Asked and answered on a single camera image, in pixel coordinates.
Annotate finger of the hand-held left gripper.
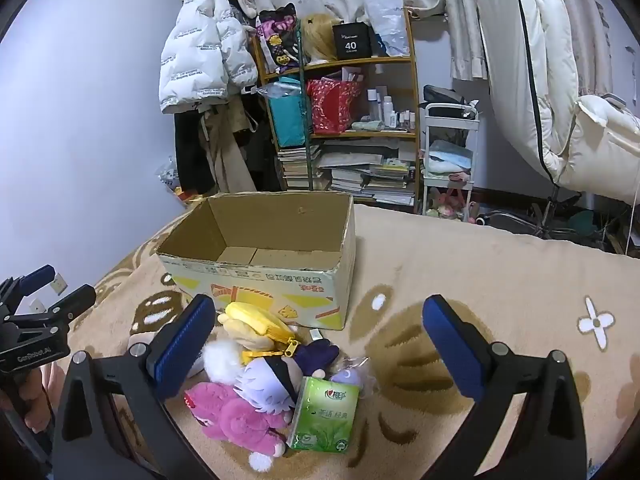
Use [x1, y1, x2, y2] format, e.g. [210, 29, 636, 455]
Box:
[0, 264, 57, 313]
[20, 284, 97, 333]

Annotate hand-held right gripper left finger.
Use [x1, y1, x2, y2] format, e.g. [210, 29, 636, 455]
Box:
[52, 293, 217, 480]

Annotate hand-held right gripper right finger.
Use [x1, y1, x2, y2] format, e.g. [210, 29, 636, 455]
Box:
[422, 295, 588, 480]

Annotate yellow plush pouch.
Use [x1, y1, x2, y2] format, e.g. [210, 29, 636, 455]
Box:
[220, 301, 301, 361]

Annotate pink plush toy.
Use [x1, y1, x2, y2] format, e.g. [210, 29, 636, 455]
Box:
[184, 381, 287, 472]

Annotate white lavender plush doll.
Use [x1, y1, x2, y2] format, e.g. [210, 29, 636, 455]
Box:
[202, 337, 307, 417]

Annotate printed cardboard box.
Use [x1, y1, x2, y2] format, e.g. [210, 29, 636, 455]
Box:
[156, 191, 357, 331]

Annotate bagged lavender toy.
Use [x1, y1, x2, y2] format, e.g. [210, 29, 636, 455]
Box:
[327, 357, 373, 401]

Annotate dark purple plush toy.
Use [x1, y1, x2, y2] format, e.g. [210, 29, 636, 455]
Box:
[295, 338, 341, 378]

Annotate green tissue pack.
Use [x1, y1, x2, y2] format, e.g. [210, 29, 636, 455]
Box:
[286, 376, 362, 455]

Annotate person's left hand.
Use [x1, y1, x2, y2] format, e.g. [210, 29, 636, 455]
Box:
[15, 362, 68, 433]

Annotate beige patterned blanket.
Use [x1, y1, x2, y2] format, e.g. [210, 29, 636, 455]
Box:
[65, 203, 640, 480]

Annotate pink stuffed toy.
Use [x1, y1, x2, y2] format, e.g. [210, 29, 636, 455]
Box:
[432, 187, 471, 220]

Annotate black hanging clothes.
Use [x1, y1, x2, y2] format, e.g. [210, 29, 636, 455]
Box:
[174, 110, 216, 196]

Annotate pile of books and papers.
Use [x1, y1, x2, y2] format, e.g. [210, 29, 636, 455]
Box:
[320, 142, 417, 206]

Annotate beige hanging coat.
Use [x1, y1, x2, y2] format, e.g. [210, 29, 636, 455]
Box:
[197, 105, 257, 193]

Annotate blue and white cloth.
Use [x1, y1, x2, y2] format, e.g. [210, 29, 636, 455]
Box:
[427, 140, 473, 171]

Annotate stack of books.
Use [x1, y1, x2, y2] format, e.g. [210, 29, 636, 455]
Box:
[277, 146, 323, 192]

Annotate white rolling cart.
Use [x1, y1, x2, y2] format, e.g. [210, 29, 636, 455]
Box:
[419, 102, 480, 223]

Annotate group of cosmetic bottles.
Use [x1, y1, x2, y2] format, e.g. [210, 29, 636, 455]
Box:
[367, 87, 417, 130]

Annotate teal bag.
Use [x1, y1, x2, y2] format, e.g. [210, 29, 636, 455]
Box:
[266, 77, 307, 148]

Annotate black bag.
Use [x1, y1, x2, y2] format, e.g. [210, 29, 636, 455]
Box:
[424, 85, 473, 108]

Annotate red patterned bag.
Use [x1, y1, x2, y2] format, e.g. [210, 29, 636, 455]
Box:
[306, 78, 363, 135]

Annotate white puffer jacket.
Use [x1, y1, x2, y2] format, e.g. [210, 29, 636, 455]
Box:
[159, 0, 258, 115]

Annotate long white down coat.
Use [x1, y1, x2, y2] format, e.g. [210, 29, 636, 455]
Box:
[472, 0, 583, 186]

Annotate wooden shelf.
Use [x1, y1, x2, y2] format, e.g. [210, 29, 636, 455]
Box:
[250, 7, 421, 211]

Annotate purple printed cloth bag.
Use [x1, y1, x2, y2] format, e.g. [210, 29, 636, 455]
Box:
[256, 4, 303, 75]

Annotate black box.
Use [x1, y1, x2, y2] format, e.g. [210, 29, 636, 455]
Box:
[332, 22, 373, 60]

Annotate blonde wig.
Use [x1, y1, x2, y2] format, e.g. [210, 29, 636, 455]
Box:
[300, 12, 341, 65]

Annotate clear plastic bag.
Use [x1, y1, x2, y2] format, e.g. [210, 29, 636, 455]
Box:
[362, 0, 408, 57]

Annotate metal chair frame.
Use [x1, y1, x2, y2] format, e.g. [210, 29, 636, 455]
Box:
[477, 185, 640, 257]

